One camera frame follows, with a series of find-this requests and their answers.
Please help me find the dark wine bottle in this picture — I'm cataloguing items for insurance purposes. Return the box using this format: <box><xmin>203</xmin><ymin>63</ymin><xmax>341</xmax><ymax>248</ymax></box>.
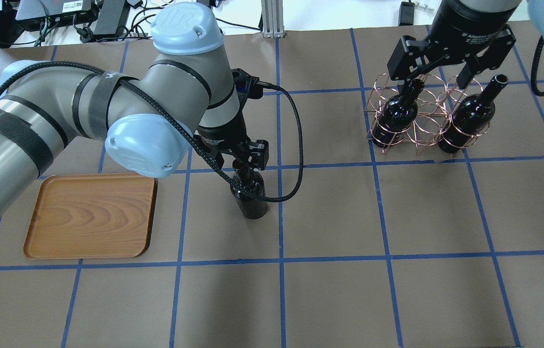
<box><xmin>230</xmin><ymin>159</ymin><xmax>268</xmax><ymax>220</ymax></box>

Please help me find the wine bottle in basket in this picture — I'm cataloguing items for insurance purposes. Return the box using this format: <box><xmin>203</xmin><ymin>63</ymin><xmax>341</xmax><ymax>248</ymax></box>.
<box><xmin>437</xmin><ymin>73</ymin><xmax>509</xmax><ymax>155</ymax></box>
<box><xmin>372</xmin><ymin>79</ymin><xmax>425</xmax><ymax>148</ymax></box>

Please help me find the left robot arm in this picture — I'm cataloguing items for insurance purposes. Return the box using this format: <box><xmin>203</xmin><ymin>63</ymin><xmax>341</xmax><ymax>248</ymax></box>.
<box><xmin>0</xmin><ymin>2</ymin><xmax>269</xmax><ymax>215</ymax></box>

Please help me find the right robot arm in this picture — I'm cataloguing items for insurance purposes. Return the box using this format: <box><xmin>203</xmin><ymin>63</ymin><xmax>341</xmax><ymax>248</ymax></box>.
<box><xmin>387</xmin><ymin>0</ymin><xmax>544</xmax><ymax>91</ymax></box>

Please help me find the copper wire bottle basket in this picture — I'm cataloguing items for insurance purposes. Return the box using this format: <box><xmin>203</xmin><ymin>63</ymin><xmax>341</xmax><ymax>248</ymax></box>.
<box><xmin>365</xmin><ymin>73</ymin><xmax>487</xmax><ymax>155</ymax></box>

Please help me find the wine bottle in basket left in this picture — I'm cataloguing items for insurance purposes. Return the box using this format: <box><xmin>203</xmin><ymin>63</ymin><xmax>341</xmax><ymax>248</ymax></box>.
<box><xmin>372</xmin><ymin>79</ymin><xmax>425</xmax><ymax>148</ymax></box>

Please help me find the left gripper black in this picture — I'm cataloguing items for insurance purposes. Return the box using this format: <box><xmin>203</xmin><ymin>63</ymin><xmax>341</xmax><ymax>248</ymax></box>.
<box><xmin>194</xmin><ymin>113</ymin><xmax>270</xmax><ymax>170</ymax></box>

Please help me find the wine bottle in basket right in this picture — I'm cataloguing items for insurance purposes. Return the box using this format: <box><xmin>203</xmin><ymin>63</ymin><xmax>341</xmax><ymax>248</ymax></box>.
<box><xmin>437</xmin><ymin>73</ymin><xmax>509</xmax><ymax>155</ymax></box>

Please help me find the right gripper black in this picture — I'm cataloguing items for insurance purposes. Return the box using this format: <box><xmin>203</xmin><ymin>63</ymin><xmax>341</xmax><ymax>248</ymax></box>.
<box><xmin>387</xmin><ymin>0</ymin><xmax>517</xmax><ymax>93</ymax></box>

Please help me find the wooden tray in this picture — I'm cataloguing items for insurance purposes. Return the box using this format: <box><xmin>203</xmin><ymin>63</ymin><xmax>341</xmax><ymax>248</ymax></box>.
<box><xmin>23</xmin><ymin>173</ymin><xmax>157</xmax><ymax>260</ymax></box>

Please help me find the aluminium frame post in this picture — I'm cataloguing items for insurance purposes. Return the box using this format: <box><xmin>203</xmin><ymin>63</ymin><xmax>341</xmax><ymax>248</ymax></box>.
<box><xmin>261</xmin><ymin>0</ymin><xmax>286</xmax><ymax>38</ymax></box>

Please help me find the black power adapter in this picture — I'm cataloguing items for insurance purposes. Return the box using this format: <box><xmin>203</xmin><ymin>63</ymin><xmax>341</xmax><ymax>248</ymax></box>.
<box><xmin>93</xmin><ymin>0</ymin><xmax>130</xmax><ymax>40</ymax></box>

